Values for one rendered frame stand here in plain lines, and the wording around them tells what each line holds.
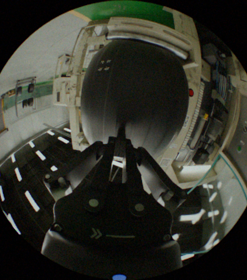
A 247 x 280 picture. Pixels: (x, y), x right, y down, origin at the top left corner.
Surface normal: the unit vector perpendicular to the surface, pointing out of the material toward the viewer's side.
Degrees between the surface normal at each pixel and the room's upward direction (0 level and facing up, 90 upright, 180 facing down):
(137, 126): 83
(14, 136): 90
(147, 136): 79
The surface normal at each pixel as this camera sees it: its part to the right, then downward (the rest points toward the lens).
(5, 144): 0.94, 0.29
